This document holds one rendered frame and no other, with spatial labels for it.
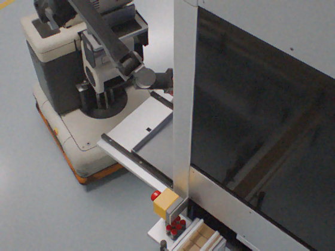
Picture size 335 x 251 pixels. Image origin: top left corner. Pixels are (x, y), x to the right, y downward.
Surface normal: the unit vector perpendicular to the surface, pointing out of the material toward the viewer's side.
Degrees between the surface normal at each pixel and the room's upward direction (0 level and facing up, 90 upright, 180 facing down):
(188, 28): 90
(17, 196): 0
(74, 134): 0
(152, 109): 0
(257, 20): 90
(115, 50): 54
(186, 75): 90
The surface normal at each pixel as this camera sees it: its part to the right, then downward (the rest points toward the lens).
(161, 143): -0.01, -0.60
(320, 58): -0.65, 0.61
